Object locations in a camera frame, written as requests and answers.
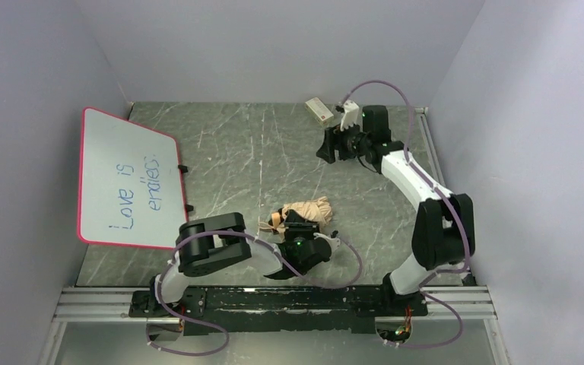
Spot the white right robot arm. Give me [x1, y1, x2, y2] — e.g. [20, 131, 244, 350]
[316, 100, 475, 296]

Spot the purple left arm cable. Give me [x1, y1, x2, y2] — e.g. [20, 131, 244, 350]
[154, 230, 364, 308]

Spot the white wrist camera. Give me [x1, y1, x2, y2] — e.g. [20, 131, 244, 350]
[335, 100, 360, 131]
[318, 231, 341, 252]

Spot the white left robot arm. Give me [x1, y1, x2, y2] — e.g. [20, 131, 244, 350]
[150, 209, 341, 303]

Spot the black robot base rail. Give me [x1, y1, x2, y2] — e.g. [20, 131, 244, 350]
[129, 284, 429, 338]

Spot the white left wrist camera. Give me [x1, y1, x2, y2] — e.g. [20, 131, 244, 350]
[318, 231, 341, 252]

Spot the beige folding umbrella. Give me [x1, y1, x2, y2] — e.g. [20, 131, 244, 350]
[258, 196, 333, 236]

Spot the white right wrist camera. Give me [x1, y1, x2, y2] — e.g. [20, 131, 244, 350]
[335, 100, 360, 131]

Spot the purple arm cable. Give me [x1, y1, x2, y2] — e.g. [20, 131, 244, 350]
[342, 79, 473, 290]
[154, 230, 364, 308]

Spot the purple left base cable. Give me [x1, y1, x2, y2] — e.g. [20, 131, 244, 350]
[145, 302, 230, 357]

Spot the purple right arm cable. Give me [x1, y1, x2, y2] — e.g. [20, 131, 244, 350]
[342, 79, 473, 290]

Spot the pink framed whiteboard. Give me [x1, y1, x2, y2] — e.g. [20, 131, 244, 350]
[77, 107, 188, 250]

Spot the small white red box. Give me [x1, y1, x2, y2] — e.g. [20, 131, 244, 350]
[305, 97, 334, 126]

